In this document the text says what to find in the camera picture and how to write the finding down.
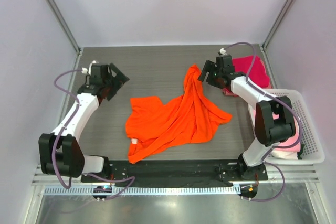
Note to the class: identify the folded magenta t shirt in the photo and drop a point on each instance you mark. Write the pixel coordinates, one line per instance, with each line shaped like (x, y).
(258, 72)

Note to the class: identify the black garment in basket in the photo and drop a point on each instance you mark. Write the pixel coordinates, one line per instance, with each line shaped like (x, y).
(300, 153)

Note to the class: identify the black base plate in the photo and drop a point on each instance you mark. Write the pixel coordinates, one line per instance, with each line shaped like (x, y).
(192, 173)

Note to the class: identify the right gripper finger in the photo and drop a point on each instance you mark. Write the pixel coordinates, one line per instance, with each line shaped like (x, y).
(211, 78)
(208, 66)

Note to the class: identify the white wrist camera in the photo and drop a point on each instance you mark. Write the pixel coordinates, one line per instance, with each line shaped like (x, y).
(222, 51)
(87, 71)

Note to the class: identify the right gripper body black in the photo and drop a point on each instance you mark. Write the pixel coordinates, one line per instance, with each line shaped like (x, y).
(219, 73)

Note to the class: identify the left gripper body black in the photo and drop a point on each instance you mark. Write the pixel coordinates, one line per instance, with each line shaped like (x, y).
(107, 82)

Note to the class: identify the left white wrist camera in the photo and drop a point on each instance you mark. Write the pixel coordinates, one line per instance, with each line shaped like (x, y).
(87, 71)

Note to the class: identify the white slotted cable duct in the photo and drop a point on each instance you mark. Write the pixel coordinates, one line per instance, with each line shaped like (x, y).
(136, 191)

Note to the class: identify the light pink t shirt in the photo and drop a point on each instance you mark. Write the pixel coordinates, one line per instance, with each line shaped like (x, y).
(290, 141)

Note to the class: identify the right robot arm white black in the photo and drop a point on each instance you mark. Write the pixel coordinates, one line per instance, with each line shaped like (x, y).
(274, 119)

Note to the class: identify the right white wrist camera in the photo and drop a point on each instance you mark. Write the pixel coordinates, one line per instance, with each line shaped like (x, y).
(222, 51)

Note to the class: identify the left aluminium frame post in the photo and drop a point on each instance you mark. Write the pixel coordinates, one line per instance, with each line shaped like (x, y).
(64, 26)

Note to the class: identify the right aluminium frame post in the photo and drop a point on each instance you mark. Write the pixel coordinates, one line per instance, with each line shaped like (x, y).
(279, 19)

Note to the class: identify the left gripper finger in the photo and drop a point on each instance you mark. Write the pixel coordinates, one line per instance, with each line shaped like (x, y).
(118, 75)
(114, 85)

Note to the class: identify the aluminium frame post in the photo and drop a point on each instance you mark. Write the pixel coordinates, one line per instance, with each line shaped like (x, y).
(64, 26)
(279, 19)

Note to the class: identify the orange t shirt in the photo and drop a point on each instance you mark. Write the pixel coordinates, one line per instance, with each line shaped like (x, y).
(190, 118)

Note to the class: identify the white plastic basket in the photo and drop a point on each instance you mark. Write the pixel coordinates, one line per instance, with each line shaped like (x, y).
(312, 148)

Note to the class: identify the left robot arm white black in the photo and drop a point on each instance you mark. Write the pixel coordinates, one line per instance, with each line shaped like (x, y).
(60, 152)

